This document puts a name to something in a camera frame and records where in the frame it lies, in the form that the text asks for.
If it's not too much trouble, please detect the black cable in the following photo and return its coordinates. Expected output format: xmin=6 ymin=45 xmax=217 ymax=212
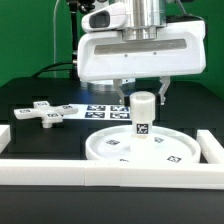
xmin=31 ymin=61 xmax=83 ymax=78

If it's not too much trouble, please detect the white cable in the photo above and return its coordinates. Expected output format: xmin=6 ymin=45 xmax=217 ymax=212
xmin=52 ymin=0 xmax=63 ymax=79

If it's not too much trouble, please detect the white round table top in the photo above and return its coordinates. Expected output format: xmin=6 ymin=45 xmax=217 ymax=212
xmin=85 ymin=125 xmax=201 ymax=164

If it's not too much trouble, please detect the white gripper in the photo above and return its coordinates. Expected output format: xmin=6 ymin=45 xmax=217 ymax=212
xmin=77 ymin=20 xmax=206 ymax=105

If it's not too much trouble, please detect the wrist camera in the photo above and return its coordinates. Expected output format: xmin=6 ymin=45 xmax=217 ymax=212
xmin=81 ymin=2 xmax=126 ymax=32

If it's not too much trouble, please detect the white U-shaped fence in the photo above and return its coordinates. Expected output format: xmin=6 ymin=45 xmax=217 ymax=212
xmin=0 ymin=130 xmax=224 ymax=189

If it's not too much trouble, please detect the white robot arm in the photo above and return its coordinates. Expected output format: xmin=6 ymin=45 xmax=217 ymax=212
xmin=77 ymin=0 xmax=206 ymax=106

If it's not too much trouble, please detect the white cross-shaped table base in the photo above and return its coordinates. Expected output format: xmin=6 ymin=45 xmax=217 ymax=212
xmin=14 ymin=101 xmax=78 ymax=128

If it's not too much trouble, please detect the black camera stand pole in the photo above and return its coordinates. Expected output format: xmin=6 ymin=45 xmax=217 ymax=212
xmin=65 ymin=0 xmax=98 ymax=80

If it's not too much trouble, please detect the white sheet with markers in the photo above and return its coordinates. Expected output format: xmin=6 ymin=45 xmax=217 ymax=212
xmin=64 ymin=104 xmax=130 ymax=121

